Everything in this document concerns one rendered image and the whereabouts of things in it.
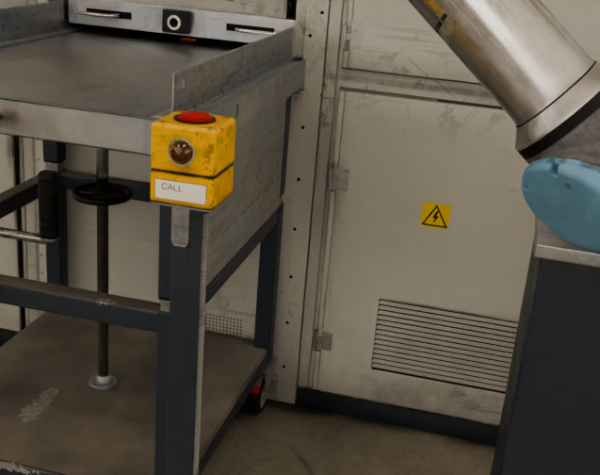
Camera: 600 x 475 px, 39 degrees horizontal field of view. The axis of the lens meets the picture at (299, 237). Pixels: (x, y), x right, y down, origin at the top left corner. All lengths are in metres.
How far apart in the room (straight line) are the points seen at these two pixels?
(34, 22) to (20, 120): 0.65
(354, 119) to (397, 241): 0.29
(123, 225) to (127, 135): 0.86
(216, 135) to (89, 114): 0.36
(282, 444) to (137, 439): 0.43
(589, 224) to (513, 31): 0.23
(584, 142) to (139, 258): 1.37
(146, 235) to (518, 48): 1.30
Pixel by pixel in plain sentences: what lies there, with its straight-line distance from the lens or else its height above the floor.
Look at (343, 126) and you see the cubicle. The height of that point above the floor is 0.72.
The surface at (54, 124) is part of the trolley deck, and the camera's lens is 1.33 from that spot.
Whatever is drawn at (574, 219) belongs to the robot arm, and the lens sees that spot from 1.03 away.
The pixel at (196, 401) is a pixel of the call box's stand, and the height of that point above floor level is 0.52.
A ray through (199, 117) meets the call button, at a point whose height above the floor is 0.91.
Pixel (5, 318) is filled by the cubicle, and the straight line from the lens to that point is 2.37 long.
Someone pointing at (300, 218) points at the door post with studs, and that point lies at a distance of 1.96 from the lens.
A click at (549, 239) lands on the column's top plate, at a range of 1.21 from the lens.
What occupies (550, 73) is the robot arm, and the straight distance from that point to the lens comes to 1.00.
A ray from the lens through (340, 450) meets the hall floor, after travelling 2.02.
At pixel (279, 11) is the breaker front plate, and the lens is 1.93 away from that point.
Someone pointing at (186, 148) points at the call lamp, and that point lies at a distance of 0.99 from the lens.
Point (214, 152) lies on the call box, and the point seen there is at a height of 0.87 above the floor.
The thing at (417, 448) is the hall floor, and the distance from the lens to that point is 2.07.
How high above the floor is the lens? 1.13
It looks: 20 degrees down
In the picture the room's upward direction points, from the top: 5 degrees clockwise
